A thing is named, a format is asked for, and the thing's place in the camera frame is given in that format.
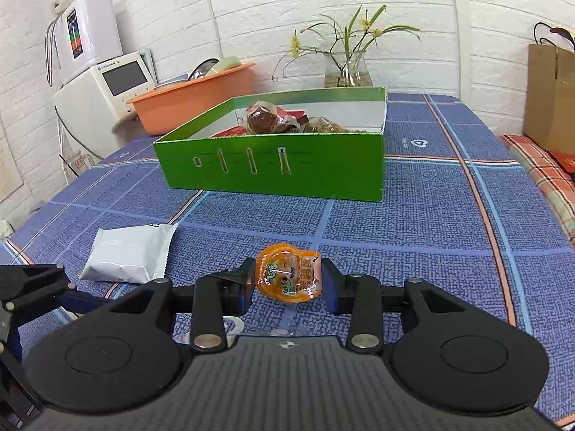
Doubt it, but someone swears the brown paper bag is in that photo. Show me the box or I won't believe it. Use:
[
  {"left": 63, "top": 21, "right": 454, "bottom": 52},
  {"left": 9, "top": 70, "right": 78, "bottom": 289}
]
[{"left": 523, "top": 22, "right": 574, "bottom": 155}]

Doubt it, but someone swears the dark brown snack pouch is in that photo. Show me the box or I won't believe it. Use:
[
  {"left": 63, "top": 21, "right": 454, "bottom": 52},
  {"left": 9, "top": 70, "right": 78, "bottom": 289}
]
[{"left": 240, "top": 101, "right": 309, "bottom": 134}]

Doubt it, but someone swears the orange jelly cup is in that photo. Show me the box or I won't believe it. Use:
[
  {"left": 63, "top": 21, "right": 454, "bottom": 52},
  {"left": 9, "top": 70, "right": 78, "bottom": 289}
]
[{"left": 254, "top": 243, "right": 323, "bottom": 305}]

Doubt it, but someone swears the white appliance with screen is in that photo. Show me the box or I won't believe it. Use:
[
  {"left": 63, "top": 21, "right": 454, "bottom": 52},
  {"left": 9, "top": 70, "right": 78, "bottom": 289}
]
[{"left": 54, "top": 51, "right": 156, "bottom": 159}]

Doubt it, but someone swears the red booklet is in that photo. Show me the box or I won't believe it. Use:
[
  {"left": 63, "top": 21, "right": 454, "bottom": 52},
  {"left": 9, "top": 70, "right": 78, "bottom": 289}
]
[{"left": 549, "top": 151, "right": 575, "bottom": 178}]

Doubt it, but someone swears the green sponge block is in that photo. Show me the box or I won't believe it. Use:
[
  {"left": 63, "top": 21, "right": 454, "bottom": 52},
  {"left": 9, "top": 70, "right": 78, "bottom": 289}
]
[{"left": 208, "top": 56, "right": 242, "bottom": 75}]

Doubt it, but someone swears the green cardboard box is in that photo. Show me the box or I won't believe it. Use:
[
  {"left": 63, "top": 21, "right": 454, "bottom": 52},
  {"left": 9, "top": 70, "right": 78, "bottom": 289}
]
[{"left": 154, "top": 87, "right": 388, "bottom": 201}]

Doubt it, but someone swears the metal pot lid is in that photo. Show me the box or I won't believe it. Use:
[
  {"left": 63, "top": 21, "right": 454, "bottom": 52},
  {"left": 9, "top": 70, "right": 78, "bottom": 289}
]
[{"left": 187, "top": 57, "right": 219, "bottom": 81}]

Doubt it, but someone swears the red nut snack pouch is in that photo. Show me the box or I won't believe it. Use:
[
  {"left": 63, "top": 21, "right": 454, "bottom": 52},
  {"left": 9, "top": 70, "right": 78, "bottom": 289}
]
[{"left": 212, "top": 105, "right": 309, "bottom": 137}]

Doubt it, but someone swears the glass vase with plant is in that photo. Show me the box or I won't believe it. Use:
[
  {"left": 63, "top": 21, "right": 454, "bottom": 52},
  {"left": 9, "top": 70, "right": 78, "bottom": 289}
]
[{"left": 271, "top": 4, "right": 421, "bottom": 88}]

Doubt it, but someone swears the orange plastic basin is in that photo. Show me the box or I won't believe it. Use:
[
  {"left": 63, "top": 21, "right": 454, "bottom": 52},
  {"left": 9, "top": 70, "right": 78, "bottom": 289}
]
[{"left": 128, "top": 63, "right": 254, "bottom": 135}]

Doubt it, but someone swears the orange plaid cushion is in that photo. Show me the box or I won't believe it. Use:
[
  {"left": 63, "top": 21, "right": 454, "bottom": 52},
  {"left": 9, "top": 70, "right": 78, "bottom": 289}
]
[{"left": 500, "top": 134, "right": 575, "bottom": 246}]

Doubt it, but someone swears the clear cookie bag pink seal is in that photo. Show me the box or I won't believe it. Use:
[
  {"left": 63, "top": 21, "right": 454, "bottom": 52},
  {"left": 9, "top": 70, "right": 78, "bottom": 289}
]
[{"left": 301, "top": 117, "right": 352, "bottom": 133}]

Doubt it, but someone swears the white water purifier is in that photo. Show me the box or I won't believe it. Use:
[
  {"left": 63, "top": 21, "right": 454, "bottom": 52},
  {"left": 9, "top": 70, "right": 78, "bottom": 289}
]
[{"left": 54, "top": 0, "right": 123, "bottom": 84}]

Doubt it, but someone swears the white snack packet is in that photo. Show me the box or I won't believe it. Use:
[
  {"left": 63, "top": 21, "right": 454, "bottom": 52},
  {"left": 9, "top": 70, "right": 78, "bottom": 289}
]
[{"left": 79, "top": 224, "right": 178, "bottom": 284}]

